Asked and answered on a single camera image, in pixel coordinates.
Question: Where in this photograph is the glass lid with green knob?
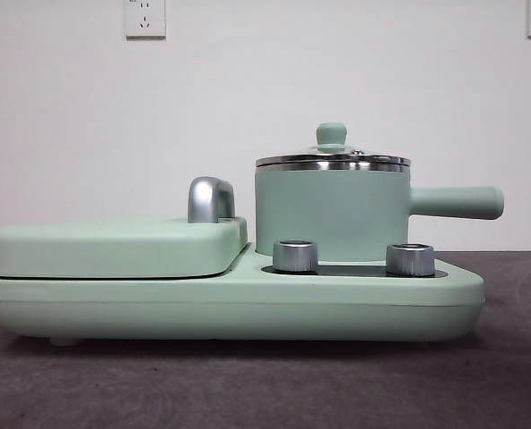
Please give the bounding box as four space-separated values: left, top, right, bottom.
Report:
255 122 412 173

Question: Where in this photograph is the silver control knob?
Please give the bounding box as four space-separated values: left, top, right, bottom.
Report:
385 242 436 275
272 240 319 273

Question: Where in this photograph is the green breakfast maker base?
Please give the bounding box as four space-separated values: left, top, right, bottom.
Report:
0 240 486 348

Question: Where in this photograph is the black control panel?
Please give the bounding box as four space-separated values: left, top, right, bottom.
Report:
260 263 448 277

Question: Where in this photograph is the green hinged griddle cover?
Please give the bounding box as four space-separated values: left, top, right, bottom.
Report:
0 214 249 279

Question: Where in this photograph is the silver griddle cover handle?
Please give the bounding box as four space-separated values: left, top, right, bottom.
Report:
187 175 236 223

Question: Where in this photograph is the green steamer pot with handle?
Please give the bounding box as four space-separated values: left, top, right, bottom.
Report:
254 164 505 264

